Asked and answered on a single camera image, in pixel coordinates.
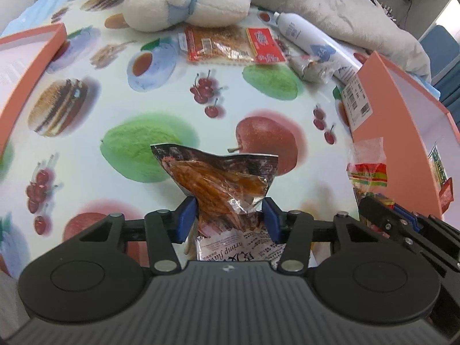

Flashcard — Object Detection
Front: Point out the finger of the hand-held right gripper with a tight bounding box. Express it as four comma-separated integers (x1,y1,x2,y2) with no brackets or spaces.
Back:
393,203,425,231
359,196,420,248

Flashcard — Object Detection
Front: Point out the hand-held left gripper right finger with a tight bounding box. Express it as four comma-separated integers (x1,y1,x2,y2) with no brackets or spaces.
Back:
262,197,386,274

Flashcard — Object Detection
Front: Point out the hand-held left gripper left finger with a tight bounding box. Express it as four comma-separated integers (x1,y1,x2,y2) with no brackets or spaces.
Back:
77,197,198,274

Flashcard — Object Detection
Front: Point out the colourful striped snack packet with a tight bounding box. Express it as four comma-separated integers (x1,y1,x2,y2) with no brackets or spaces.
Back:
346,137,396,231

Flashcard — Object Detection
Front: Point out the clear dried-strips snack packet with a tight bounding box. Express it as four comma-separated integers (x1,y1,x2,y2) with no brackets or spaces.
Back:
150,144,289,271

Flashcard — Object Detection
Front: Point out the orange box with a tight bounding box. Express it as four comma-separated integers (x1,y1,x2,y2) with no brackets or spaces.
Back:
340,51,460,220

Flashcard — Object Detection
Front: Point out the small red snack packet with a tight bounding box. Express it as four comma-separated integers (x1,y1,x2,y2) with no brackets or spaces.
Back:
438,178,454,211

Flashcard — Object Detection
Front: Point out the green-printed snack packet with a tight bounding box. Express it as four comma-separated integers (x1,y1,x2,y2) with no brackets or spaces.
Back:
428,143,449,192

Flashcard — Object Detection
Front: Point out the fruit-print tablecloth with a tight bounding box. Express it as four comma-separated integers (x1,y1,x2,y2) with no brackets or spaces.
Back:
0,0,443,281

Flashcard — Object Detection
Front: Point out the small silver snack packet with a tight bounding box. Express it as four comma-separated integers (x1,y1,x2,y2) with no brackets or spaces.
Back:
289,55,337,84

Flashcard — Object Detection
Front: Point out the blue chair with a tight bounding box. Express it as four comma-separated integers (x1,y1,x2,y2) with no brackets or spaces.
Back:
419,24,460,106

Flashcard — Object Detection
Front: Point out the clear red-label snack packet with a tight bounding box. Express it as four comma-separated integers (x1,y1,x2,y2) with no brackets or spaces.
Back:
179,25,289,66

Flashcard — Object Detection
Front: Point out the white spray bottle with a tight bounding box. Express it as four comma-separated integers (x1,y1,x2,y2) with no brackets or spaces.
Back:
272,11,363,82

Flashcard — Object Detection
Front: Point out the grey plush cloth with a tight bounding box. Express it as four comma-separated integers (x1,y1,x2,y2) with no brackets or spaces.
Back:
252,0,432,80

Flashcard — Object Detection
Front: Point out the white and blue plush toy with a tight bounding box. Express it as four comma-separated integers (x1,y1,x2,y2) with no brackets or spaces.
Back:
114,0,253,33

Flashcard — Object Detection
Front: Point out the orange box lid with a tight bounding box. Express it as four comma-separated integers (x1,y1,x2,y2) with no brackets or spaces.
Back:
0,22,68,159

